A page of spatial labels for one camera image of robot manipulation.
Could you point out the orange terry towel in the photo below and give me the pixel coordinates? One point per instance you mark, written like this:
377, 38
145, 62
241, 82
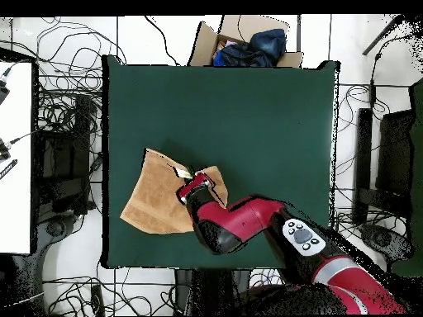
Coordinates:
155, 198

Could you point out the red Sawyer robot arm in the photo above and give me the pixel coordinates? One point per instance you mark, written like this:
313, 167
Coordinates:
241, 218

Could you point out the dark green table cloth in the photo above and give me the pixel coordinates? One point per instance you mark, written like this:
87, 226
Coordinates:
231, 115

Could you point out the black equipment stand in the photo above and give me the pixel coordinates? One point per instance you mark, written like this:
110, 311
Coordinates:
62, 158

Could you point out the dark navy garment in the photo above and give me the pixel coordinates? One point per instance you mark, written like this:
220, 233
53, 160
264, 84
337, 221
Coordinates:
241, 57

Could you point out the brown cardboard box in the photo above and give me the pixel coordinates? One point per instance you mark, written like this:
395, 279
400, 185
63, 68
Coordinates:
205, 46

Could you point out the pink garment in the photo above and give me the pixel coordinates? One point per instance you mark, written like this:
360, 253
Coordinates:
228, 43

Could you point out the grey round base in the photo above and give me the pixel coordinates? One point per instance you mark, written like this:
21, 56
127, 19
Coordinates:
54, 228

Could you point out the black power strip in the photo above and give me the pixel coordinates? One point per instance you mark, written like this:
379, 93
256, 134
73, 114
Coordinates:
97, 300

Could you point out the blue denim garment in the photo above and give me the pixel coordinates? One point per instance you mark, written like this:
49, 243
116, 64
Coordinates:
269, 41

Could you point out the white side table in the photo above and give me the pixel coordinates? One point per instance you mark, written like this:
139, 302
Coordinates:
16, 198

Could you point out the black slotted strip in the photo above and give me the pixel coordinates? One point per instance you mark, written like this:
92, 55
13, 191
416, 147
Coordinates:
8, 169

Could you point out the small black device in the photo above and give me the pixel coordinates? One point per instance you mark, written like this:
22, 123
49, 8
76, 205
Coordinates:
3, 152

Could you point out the black wheeled base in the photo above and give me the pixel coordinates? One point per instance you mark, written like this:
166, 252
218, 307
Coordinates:
383, 241

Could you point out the black monitor stand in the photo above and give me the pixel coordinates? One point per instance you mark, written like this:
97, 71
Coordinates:
395, 155

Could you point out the black slanted bar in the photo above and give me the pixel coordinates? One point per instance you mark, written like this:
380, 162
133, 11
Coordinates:
380, 36

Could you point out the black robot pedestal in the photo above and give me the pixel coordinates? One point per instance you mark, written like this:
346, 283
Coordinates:
211, 294

